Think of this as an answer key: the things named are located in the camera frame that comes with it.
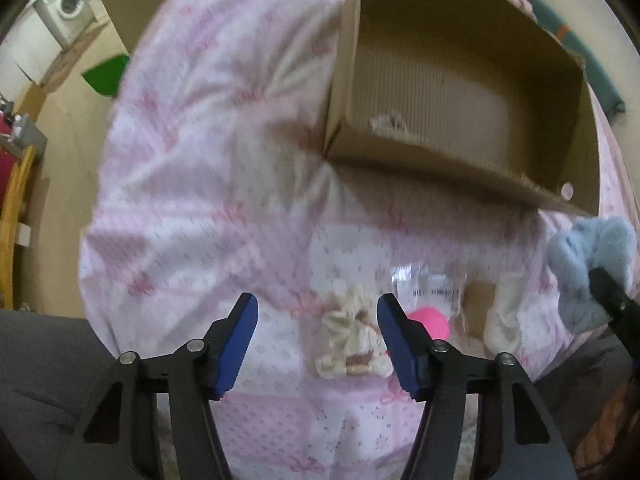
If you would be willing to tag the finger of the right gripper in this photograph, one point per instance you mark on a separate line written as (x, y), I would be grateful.
(623, 311)

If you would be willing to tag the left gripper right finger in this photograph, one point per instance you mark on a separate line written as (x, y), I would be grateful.
(516, 437)

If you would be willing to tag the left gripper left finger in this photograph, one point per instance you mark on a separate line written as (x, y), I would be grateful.
(116, 438)

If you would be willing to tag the blue plush toy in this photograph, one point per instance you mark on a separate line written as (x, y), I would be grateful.
(595, 243)

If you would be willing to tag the white sock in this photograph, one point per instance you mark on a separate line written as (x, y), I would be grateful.
(502, 331)

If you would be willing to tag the cream scrunchie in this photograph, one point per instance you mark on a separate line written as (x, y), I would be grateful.
(354, 343)

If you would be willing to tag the pink ball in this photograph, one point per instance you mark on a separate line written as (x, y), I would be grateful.
(435, 323)

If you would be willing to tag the small cardboard piece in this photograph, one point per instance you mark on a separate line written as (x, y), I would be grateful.
(478, 299)

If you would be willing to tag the clear plastic bag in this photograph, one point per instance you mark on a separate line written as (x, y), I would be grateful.
(416, 287)

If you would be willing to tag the teal pillow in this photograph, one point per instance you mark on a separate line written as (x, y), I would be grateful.
(609, 98)

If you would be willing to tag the pink patterned duvet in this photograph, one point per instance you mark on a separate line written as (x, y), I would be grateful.
(214, 182)

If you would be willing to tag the wooden railing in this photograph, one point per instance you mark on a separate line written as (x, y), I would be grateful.
(10, 218)

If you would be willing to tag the cardboard box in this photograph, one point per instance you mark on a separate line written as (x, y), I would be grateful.
(473, 91)

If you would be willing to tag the red suitcase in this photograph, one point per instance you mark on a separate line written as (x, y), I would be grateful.
(7, 161)

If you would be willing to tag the green object on floor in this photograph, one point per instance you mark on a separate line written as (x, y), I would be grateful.
(105, 77)

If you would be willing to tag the white washing machine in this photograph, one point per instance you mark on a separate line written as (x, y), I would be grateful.
(66, 20)

